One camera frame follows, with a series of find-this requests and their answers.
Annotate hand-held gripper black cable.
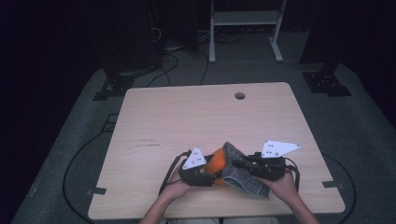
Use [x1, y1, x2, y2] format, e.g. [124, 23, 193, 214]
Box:
[284, 157, 302, 192]
[158, 148, 192, 195]

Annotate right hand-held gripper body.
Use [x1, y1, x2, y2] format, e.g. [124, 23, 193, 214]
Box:
[247, 140, 302, 182]

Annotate black floor cable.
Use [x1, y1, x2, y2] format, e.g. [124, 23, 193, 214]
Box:
[321, 153, 358, 224]
[62, 130, 115, 224]

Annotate black stand base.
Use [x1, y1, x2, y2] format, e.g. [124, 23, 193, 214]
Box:
[300, 62, 353, 97]
[92, 62, 157, 101]

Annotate person's right hand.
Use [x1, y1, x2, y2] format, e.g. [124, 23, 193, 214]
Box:
[254, 171, 299, 204]

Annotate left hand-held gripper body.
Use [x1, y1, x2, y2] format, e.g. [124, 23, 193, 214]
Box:
[178, 147, 216, 188]

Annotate left hand-held gripper black cable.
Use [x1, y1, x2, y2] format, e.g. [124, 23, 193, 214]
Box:
[158, 148, 192, 195]

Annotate orange plush toy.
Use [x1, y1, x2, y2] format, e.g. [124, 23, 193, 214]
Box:
[200, 147, 228, 187]

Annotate grey tape strip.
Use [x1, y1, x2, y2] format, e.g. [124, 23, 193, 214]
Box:
[87, 187, 107, 196]
[321, 180, 346, 189]

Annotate grey fluffy towel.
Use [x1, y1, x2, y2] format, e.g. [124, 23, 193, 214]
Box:
[220, 141, 271, 199]

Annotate thin black cable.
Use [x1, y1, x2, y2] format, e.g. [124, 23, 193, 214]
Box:
[199, 49, 210, 86]

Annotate right hand-held gripper black cable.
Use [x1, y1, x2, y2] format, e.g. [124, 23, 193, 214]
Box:
[284, 157, 302, 192]

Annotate white metal stand frame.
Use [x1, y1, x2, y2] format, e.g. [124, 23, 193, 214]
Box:
[208, 0, 288, 64]

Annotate person's left hand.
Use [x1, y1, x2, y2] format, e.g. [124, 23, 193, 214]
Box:
[160, 169, 192, 202]

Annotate black looped cable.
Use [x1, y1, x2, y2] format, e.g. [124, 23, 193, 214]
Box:
[146, 52, 180, 88]

